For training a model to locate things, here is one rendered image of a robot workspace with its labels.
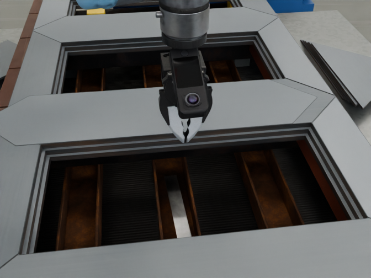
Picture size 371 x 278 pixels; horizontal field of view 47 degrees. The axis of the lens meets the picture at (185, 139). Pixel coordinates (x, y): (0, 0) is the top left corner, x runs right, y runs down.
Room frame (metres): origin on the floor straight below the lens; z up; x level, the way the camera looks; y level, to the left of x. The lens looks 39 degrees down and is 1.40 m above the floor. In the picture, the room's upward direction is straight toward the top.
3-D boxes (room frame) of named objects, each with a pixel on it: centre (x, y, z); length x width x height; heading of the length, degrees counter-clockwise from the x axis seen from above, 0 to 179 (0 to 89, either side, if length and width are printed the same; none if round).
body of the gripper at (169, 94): (0.63, 0.00, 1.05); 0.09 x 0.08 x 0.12; 7
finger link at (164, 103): (0.61, 0.02, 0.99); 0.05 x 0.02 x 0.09; 97
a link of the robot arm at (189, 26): (0.63, 0.00, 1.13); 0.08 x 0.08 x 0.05
